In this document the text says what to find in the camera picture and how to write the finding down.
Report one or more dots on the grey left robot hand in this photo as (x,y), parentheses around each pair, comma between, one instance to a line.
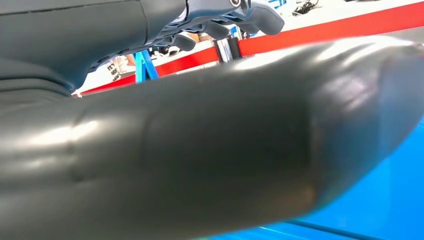
(198,149)

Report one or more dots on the short red barrier belt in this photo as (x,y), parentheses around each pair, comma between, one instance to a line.
(185,61)

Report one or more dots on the long red barrier belt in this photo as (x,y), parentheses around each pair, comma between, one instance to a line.
(314,33)

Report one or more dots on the black stanchion post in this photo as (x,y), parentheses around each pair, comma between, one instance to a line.
(225,49)

